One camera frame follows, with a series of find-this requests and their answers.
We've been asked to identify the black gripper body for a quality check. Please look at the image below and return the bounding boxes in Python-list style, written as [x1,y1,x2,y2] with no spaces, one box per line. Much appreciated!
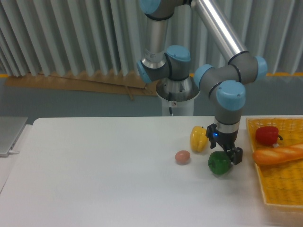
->
[206,123,238,149]

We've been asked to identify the green bell pepper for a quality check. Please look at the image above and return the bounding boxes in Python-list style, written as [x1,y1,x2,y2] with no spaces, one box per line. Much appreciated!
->
[208,151,232,175]

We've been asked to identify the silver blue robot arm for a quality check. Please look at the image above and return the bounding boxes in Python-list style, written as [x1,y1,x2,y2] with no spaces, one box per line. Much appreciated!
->
[137,0,267,165]

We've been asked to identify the yellow woven basket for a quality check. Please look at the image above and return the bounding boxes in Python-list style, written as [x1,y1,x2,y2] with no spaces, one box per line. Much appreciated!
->
[246,117,303,210]

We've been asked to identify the yellow bell pepper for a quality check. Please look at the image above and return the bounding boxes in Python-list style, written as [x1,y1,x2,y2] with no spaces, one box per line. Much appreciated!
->
[190,126,208,153]

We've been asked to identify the orange baguette bread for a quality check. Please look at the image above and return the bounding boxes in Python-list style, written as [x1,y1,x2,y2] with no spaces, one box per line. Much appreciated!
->
[252,143,303,166]

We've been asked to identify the brown egg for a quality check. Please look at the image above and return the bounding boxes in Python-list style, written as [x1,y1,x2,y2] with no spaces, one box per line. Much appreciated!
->
[175,150,191,165]

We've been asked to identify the red bell pepper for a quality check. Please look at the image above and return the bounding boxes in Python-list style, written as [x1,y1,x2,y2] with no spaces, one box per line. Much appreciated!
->
[255,126,284,146]

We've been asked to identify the brown cardboard sheet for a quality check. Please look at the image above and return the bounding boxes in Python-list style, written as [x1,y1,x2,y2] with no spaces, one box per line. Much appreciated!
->
[5,70,157,100]

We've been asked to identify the silver laptop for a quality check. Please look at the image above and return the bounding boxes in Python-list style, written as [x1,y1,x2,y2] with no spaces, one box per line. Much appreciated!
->
[0,116,28,157]

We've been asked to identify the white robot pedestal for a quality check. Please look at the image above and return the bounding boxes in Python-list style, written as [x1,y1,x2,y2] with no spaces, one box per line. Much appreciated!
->
[157,94,199,116]

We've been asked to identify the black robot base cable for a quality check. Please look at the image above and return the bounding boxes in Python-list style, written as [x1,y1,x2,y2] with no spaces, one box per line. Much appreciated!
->
[168,92,175,117]

